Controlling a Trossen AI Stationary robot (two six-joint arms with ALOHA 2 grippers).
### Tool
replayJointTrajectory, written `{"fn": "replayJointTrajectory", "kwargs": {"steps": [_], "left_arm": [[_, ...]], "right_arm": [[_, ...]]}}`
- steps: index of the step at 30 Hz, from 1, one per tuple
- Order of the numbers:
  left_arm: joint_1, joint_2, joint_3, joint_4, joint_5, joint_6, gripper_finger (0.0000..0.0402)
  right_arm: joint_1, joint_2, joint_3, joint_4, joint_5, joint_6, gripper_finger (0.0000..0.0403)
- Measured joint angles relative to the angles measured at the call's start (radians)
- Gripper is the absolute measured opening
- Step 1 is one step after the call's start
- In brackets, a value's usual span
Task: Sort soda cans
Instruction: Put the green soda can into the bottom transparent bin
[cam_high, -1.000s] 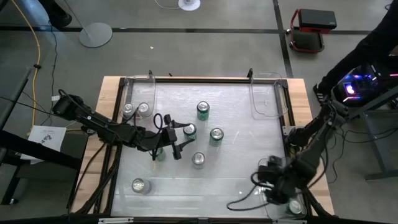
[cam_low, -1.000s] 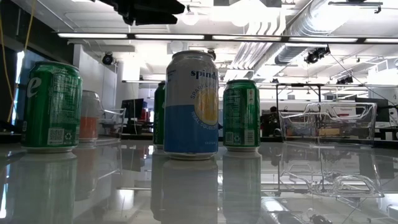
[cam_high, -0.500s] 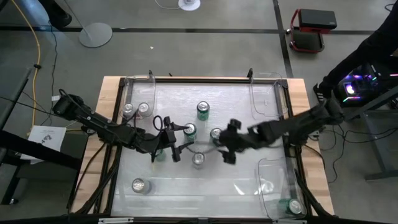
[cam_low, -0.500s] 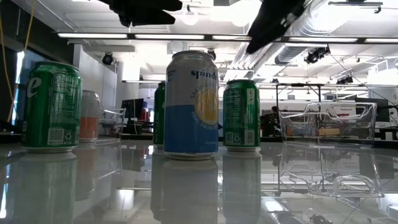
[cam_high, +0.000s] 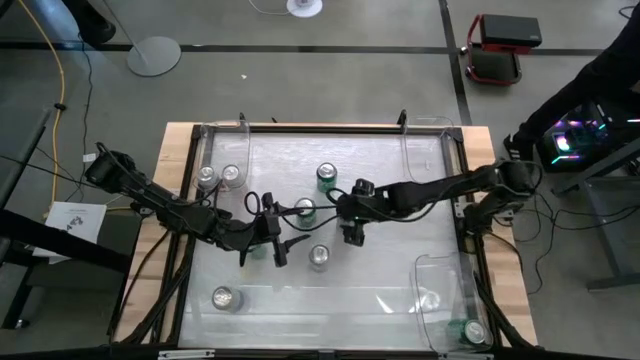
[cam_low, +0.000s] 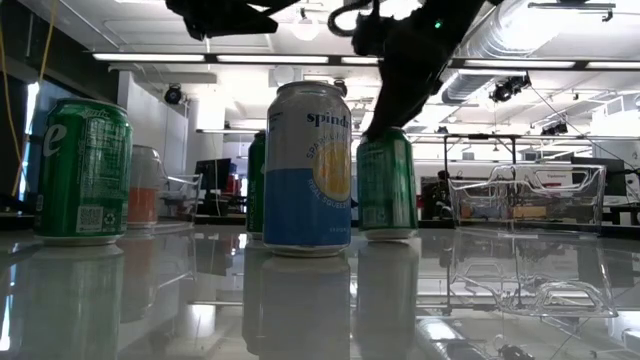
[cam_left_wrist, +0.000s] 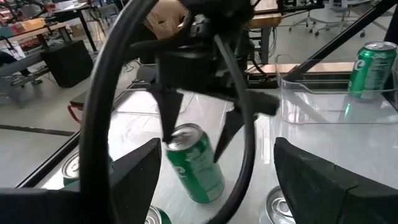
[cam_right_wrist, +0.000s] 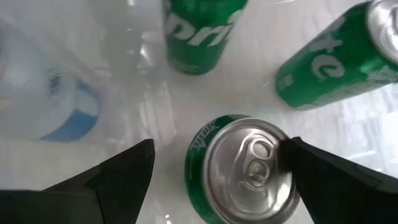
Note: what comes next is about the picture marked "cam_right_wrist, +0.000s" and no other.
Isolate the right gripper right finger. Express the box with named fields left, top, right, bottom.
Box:
left=279, top=136, right=398, bottom=224

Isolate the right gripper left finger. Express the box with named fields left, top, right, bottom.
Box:
left=0, top=139, right=155, bottom=224

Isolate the green Sprite soda can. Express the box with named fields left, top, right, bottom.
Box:
left=275, top=0, right=398, bottom=111
left=184, top=114, right=301, bottom=224
left=162, top=0, right=249, bottom=76

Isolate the blue white Spindrift can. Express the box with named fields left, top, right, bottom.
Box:
left=0, top=18, right=102, bottom=142

